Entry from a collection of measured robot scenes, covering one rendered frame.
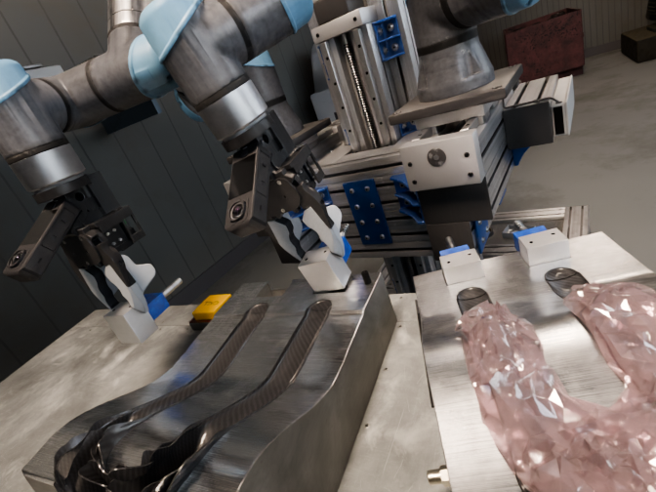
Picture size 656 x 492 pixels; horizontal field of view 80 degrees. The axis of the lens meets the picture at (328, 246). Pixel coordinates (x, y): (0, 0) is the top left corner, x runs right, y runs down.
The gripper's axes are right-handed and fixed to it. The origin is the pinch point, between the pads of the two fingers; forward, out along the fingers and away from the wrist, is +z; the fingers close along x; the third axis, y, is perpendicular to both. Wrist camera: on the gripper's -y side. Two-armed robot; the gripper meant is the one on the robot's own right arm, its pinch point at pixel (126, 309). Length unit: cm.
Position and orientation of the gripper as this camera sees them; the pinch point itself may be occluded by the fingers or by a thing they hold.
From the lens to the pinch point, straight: 68.3
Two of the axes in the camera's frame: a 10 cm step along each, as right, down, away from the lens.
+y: 3.7, -5.1, 7.8
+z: 3.3, 8.6, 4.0
